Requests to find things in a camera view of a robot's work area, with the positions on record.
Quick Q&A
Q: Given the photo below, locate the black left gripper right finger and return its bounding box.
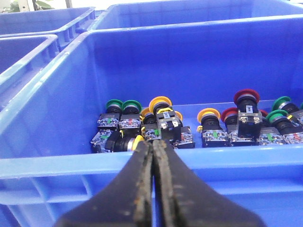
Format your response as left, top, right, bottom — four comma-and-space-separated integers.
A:
152, 140, 266, 227

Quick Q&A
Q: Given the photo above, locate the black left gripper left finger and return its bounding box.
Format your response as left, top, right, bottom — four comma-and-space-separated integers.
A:
55, 142, 153, 227

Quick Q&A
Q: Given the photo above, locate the red push button raised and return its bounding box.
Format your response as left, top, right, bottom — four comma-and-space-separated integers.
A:
234, 89, 262, 140

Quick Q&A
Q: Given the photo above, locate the blue source bin with buttons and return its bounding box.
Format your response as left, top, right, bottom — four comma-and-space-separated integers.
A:
0, 15, 303, 227

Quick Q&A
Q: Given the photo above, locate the yellow push button hidden right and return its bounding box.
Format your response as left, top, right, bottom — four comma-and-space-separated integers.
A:
171, 111, 195, 148

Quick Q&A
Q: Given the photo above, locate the yellow push button lying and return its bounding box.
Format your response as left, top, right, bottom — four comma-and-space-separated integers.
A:
90, 130, 144, 153

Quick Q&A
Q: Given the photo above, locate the yellow push button middle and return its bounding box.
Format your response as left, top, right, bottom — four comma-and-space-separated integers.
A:
197, 108, 229, 148

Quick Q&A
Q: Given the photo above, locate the yellow push button behind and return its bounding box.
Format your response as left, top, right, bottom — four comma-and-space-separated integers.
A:
141, 107, 161, 141

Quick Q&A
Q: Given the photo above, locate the green push button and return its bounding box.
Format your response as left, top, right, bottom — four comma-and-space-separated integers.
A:
119, 100, 142, 137
97, 99, 123, 131
272, 96, 303, 126
258, 110, 303, 146

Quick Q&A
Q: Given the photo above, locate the green push button far left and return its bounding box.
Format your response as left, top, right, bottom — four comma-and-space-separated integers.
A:
97, 99, 123, 131

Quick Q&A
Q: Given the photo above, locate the red push button low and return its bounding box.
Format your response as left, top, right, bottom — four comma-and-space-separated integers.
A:
221, 107, 256, 147

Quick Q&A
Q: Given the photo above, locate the green push button right front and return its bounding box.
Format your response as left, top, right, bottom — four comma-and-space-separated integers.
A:
258, 110, 303, 146

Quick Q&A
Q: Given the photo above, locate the green push button right back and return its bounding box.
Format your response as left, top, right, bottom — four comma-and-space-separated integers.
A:
272, 96, 303, 126

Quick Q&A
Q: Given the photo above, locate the blue destination bin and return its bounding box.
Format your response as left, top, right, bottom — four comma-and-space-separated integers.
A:
0, 35, 59, 110

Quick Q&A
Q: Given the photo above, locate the blue back right bin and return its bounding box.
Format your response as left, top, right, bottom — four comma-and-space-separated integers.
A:
91, 0, 303, 30

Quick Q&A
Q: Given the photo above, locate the blue back left bin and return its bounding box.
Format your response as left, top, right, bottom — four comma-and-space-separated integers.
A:
0, 7, 96, 50

